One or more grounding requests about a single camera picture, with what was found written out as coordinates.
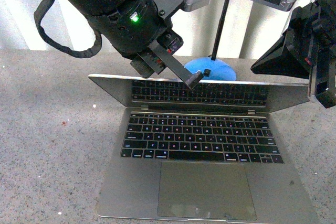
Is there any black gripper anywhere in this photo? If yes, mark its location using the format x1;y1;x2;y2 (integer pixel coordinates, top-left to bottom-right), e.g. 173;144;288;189
130;30;204;89

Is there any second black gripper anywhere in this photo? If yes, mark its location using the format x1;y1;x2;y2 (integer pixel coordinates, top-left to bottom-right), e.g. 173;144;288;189
250;1;335;108

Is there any grey laptop computer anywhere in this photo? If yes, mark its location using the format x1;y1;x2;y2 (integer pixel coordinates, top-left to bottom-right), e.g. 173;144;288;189
89;74;318;223

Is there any blue desk lamp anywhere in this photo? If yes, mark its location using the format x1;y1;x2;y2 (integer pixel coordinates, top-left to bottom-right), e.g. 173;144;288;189
185;0;237;81

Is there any white pleated curtain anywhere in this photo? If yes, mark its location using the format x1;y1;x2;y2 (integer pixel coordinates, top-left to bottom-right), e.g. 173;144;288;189
1;0;290;59

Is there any black sleeved arm cable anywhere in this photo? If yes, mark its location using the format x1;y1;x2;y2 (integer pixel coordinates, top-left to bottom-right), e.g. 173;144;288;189
33;0;103;59

